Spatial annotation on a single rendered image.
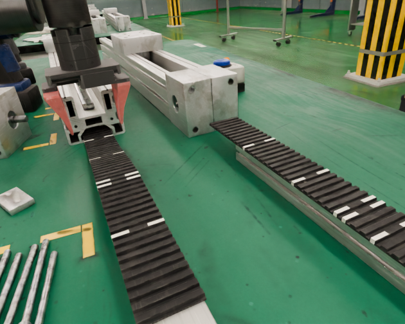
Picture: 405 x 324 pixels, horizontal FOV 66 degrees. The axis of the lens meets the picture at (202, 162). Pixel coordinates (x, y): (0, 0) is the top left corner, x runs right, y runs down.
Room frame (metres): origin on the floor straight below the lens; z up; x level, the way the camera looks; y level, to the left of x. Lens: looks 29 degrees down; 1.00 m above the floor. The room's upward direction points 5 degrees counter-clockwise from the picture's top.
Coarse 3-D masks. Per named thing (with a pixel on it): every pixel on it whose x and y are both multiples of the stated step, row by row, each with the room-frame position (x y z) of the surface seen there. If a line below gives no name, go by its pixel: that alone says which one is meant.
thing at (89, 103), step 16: (64, 96) 0.51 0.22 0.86; (80, 96) 0.60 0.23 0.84; (96, 96) 0.62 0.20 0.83; (112, 96) 0.58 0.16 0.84; (80, 112) 0.54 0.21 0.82; (96, 112) 0.53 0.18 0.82; (112, 112) 0.53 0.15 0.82; (64, 128) 0.50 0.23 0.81; (80, 128) 0.51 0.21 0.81; (112, 128) 0.53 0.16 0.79
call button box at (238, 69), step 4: (212, 64) 0.78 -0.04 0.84; (232, 64) 0.76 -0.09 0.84; (236, 64) 0.75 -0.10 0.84; (224, 68) 0.72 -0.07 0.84; (228, 68) 0.72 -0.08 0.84; (232, 68) 0.72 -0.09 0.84; (236, 68) 0.72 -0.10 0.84; (240, 68) 0.73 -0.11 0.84; (236, 72) 0.72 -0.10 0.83; (240, 72) 0.73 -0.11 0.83; (240, 76) 0.73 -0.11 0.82; (240, 80) 0.73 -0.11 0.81; (240, 84) 0.73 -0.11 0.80; (244, 84) 0.73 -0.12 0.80; (240, 88) 0.73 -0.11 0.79; (244, 88) 0.73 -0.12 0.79
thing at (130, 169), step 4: (124, 168) 0.34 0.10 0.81; (128, 168) 0.34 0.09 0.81; (132, 168) 0.34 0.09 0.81; (108, 172) 0.33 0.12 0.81; (112, 172) 0.33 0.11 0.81; (116, 172) 0.33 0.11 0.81; (120, 172) 0.33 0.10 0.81; (124, 172) 0.33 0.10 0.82; (128, 172) 0.33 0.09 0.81; (96, 176) 0.33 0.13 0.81; (100, 176) 0.33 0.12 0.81; (104, 176) 0.32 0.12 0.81; (108, 176) 0.32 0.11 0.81; (112, 176) 0.32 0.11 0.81; (116, 176) 0.32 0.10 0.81; (96, 180) 0.31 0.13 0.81; (100, 180) 0.32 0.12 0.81
